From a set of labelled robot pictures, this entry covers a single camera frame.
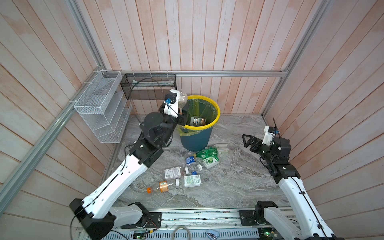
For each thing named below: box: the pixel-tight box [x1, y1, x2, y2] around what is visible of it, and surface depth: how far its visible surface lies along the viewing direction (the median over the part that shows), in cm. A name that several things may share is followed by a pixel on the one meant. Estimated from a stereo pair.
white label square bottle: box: [164, 166, 189, 179], surface depth 88 cm
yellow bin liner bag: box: [177, 98, 218, 137], surface depth 94 cm
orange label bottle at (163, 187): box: [146, 181, 169, 194], surface depth 81 cm
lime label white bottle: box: [203, 156, 220, 169], surface depth 92 cm
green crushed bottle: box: [196, 147, 220, 161], surface depth 93 cm
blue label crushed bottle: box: [185, 156, 198, 176], surface depth 92 cm
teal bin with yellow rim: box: [180, 95, 221, 152], surface depth 93 cm
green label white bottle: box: [184, 171, 201, 187], surface depth 85 cm
